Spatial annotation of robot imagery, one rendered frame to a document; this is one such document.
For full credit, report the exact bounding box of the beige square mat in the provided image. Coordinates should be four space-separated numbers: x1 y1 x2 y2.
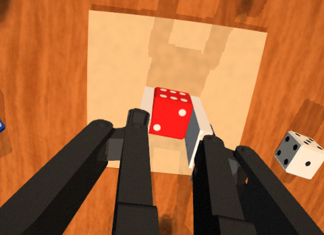
87 10 267 176

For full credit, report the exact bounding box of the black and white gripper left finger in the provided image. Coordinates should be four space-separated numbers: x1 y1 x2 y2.
0 86 160 235

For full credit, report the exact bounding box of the blue die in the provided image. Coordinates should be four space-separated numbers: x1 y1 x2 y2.
0 120 5 133

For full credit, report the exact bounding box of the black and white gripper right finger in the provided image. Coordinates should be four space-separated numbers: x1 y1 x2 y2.
184 95 324 235

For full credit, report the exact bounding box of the red die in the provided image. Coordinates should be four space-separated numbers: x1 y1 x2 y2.
148 87 193 140

